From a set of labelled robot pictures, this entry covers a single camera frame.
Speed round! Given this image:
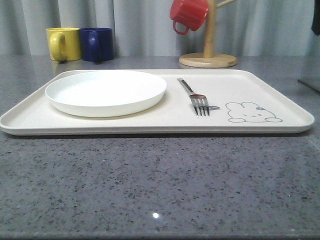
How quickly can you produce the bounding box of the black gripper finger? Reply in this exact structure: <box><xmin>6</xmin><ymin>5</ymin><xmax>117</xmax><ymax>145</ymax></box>
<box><xmin>311</xmin><ymin>8</ymin><xmax>320</xmax><ymax>36</ymax></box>

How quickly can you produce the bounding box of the silver metal fork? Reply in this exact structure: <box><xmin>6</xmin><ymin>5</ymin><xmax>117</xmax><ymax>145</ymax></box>
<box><xmin>177</xmin><ymin>77</ymin><xmax>210</xmax><ymax>117</ymax></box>

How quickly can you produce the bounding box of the white round plate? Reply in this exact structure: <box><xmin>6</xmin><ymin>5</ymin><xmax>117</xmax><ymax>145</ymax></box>
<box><xmin>45</xmin><ymin>70</ymin><xmax>167</xmax><ymax>118</ymax></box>

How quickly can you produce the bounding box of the wooden mug tree stand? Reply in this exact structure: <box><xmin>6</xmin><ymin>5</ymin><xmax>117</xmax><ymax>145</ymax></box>
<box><xmin>179</xmin><ymin>0</ymin><xmax>238</xmax><ymax>68</ymax></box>

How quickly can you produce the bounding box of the red ribbed mug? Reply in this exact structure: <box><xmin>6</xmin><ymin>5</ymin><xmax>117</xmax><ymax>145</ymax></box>
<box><xmin>169</xmin><ymin>0</ymin><xmax>209</xmax><ymax>35</ymax></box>

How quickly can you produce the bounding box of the dark blue ceramic mug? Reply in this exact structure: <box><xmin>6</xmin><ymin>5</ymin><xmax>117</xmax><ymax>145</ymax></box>
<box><xmin>79</xmin><ymin>27</ymin><xmax>114</xmax><ymax>62</ymax></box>

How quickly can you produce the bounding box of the yellow ceramic mug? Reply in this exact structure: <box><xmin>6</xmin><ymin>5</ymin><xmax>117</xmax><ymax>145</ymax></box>
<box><xmin>46</xmin><ymin>27</ymin><xmax>82</xmax><ymax>62</ymax></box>

